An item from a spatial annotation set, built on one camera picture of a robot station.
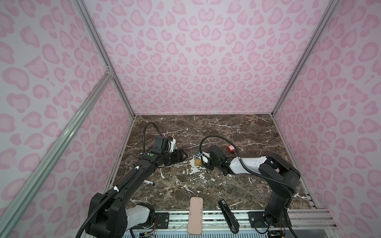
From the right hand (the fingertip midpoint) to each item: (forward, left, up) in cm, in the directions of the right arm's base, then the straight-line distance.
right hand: (204, 155), depth 93 cm
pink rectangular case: (-32, +5, -3) cm, 33 cm away
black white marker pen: (-16, +32, -3) cm, 36 cm away
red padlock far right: (+7, -18, -2) cm, 19 cm away
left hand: (-5, +12, +10) cm, 16 cm away
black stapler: (-34, -12, +2) cm, 36 cm away
